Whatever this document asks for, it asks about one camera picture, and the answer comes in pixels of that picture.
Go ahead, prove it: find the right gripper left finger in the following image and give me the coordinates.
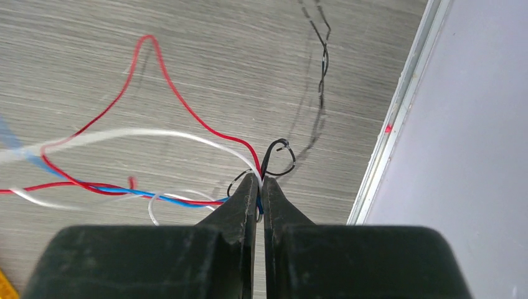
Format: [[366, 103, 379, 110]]
[[22, 175, 258, 298]]

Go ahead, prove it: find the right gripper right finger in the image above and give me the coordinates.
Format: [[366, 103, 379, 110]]
[[262, 178, 471, 298]]

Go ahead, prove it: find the black wire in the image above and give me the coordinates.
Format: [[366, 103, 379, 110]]
[[227, 0, 332, 199]]

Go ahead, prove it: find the yellow triangular plastic piece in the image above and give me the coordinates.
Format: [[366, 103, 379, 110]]
[[0, 270, 19, 299]]

